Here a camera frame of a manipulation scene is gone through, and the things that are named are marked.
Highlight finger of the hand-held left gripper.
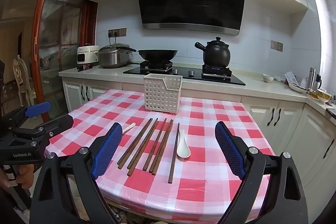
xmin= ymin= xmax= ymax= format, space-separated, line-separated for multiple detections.
xmin=10 ymin=114 xmax=74 ymax=147
xmin=4 ymin=101 xmax=51 ymax=125

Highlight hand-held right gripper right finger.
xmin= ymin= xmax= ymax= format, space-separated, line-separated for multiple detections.
xmin=215 ymin=121 xmax=309 ymax=224

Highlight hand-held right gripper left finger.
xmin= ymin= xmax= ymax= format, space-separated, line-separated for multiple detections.
xmin=30 ymin=122 xmax=123 ymax=224

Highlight white ceramic spoon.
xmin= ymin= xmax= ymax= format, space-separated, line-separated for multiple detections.
xmin=122 ymin=122 xmax=136 ymax=133
xmin=176 ymin=129 xmax=192 ymax=159

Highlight row of wooden chopsticks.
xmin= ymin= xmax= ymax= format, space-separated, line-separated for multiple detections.
xmin=117 ymin=117 xmax=180 ymax=184

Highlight white plastic utensil basket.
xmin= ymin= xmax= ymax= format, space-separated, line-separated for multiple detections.
xmin=143 ymin=73 xmax=183 ymax=115

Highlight person's left hand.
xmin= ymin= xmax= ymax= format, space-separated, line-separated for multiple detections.
xmin=0 ymin=164 xmax=35 ymax=189

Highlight red white checked tablecloth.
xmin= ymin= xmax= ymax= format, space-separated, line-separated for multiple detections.
xmin=44 ymin=89 xmax=276 ymax=223

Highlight ornate cream chair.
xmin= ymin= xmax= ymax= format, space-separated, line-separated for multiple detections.
xmin=13 ymin=55 xmax=37 ymax=106

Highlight black and pink cloth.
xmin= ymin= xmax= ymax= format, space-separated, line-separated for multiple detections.
xmin=77 ymin=64 xmax=98 ymax=72

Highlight white rice cooker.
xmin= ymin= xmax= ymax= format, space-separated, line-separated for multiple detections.
xmin=77 ymin=46 xmax=100 ymax=65

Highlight black burner grate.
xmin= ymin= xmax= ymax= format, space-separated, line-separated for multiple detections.
xmin=202 ymin=64 xmax=233 ymax=77
xmin=139 ymin=60 xmax=174 ymax=73

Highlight wooden framed glass door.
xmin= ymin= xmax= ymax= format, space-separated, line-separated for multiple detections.
xmin=31 ymin=0 xmax=99 ymax=122

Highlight stainless steel electric cooker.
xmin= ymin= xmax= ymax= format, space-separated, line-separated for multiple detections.
xmin=98 ymin=43 xmax=132 ymax=69

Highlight black glass gas cooktop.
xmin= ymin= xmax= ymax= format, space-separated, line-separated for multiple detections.
xmin=123 ymin=61 xmax=246 ymax=86

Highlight white plate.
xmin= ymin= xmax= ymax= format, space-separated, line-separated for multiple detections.
xmin=288 ymin=82 xmax=309 ymax=94

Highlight white printed packet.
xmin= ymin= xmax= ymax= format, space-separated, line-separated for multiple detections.
xmin=284 ymin=71 xmax=298 ymax=85

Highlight black clay pot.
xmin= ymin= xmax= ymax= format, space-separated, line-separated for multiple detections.
xmin=195 ymin=37 xmax=231 ymax=68

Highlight black wok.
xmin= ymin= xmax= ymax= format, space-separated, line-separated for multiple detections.
xmin=119 ymin=47 xmax=178 ymax=62

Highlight yellow patterned bowl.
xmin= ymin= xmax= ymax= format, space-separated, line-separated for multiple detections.
xmin=316 ymin=89 xmax=332 ymax=104

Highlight steel thermos flask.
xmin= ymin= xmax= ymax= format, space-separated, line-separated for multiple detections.
xmin=308 ymin=67 xmax=316 ymax=90

